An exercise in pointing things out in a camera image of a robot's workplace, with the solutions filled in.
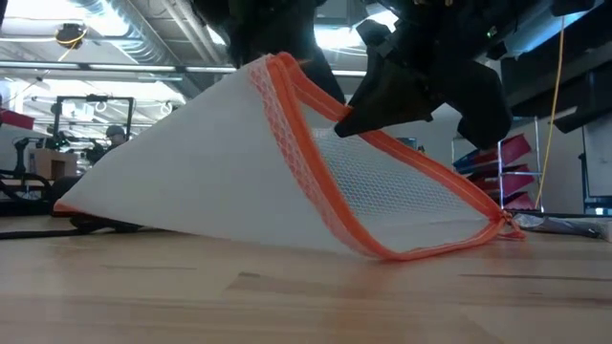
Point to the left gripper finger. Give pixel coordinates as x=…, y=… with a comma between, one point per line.
x=324, y=71

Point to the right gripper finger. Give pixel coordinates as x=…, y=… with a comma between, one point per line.
x=387, y=100
x=487, y=110

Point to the clear plastic bag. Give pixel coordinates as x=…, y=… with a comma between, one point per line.
x=559, y=224

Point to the white mesh pouch orange trim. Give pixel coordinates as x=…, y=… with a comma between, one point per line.
x=191, y=167

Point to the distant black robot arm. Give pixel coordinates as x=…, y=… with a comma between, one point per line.
x=20, y=153

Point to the long ceiling tube light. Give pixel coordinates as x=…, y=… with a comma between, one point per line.
x=129, y=68
x=349, y=73

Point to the red panel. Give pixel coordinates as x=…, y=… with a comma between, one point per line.
x=514, y=149

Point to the silver tray rack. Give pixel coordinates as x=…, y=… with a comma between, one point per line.
x=500, y=191

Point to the whiteboard on stand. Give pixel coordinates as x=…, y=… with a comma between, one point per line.
x=600, y=157

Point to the person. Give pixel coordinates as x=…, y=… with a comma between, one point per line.
x=115, y=138

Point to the wooden workbench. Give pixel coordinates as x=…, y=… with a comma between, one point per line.
x=52, y=165

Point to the red box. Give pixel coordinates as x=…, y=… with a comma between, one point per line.
x=16, y=119

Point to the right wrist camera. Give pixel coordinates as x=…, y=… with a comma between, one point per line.
x=375, y=38

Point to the large metal ceiling duct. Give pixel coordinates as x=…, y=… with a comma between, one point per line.
x=540, y=33

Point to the silver ribbed ceiling duct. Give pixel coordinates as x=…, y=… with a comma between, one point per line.
x=143, y=33

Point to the black metal workstation frame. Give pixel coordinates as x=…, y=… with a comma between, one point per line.
x=95, y=98

